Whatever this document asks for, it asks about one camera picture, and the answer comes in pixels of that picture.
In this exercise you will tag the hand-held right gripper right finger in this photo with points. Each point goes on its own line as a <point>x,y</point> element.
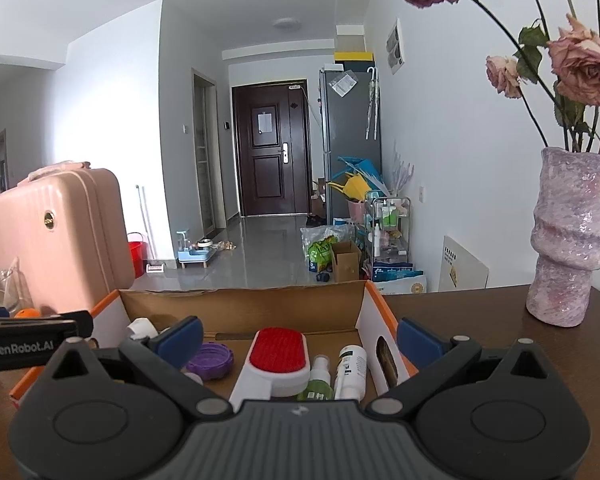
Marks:
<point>420,342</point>

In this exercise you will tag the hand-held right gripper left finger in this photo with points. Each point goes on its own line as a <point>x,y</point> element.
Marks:
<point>182,341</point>

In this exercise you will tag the purple scalloped jar lid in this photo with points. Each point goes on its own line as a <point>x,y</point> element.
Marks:
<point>210,360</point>

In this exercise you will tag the white tape roll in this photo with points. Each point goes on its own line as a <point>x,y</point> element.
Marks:
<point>141,327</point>

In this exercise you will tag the white plastic bottle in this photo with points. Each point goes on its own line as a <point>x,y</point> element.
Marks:
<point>351,375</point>

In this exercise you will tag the white red lint brush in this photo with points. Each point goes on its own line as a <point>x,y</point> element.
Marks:
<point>277,355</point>

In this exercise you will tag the green spray bottle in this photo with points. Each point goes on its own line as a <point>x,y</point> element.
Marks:
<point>317,385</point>

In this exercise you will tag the red cardboard box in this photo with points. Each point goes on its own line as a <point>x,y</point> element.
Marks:
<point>290,305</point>

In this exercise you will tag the clear glass pitcher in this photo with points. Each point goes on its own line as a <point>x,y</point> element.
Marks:
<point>0,290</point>

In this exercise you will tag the orange mandarin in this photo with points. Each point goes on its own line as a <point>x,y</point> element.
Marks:
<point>27,313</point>

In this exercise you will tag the blue white carton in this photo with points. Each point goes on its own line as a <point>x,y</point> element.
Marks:
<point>397,280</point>

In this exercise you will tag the pink hard suitcase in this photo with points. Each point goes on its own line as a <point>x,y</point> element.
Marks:
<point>65,250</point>

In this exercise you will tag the white mop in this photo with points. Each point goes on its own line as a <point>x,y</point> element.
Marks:
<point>152,266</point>

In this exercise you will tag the red plastic bucket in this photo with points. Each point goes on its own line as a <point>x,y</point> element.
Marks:
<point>136,260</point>

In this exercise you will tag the blue pet water fountain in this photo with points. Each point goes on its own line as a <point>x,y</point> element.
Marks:
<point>192,255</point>

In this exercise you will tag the white leaning board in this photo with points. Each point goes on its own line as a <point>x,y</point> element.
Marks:
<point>465,267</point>

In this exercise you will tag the beige pet toy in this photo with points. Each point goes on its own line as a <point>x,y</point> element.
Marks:
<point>226,246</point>

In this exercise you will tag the open brown cardboard box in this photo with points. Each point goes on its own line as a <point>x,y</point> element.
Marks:
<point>345,265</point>

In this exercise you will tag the white pump bottle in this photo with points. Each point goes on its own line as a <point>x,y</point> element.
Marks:
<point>377,240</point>

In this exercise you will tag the dark blue floor toy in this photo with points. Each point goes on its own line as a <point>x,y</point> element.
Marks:
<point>323,276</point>

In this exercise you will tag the plastic bag with green pack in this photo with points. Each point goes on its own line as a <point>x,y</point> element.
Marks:
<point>322,250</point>

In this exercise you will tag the pink plastic bin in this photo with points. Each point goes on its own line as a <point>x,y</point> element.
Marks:
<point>356,209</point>

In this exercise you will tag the dark shoes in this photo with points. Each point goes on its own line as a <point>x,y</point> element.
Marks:
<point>315,220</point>

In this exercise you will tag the yellow plastic stool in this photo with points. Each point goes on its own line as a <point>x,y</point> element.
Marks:
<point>355,187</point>

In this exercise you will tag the pale dried branch decoration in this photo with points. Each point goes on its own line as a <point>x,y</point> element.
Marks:
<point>405,170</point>

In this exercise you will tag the lilac textured vase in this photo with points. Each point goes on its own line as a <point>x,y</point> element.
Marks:
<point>570,250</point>

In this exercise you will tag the small brown cardboard box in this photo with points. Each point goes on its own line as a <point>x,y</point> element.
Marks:
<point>319,197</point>

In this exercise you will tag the glass panel interior door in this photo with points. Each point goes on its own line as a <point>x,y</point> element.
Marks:
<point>205,160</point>

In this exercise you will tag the blue plastic stool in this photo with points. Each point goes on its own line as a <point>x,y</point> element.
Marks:
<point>362,167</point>

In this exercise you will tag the dark brown entrance door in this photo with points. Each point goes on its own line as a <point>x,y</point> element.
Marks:
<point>270,175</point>

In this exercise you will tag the grey refrigerator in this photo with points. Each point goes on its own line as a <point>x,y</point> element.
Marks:
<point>350,130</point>

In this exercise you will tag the white paper notice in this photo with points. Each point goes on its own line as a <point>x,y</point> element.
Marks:
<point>264,122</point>

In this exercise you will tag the white folded umbrella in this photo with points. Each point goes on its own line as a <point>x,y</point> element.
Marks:
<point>374,105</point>

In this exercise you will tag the clear plastic document bag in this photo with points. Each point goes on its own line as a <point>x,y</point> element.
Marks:
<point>343,84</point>

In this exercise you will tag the yellow black flat box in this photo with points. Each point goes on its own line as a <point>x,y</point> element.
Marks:
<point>354,60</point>

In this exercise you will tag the dried pink rose bouquet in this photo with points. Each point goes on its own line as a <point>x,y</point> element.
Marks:
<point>585,60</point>

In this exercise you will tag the round ceiling light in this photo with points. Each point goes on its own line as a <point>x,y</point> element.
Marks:
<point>286,23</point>

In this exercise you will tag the grey wall electrical panel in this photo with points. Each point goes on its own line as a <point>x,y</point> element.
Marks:
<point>395,47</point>

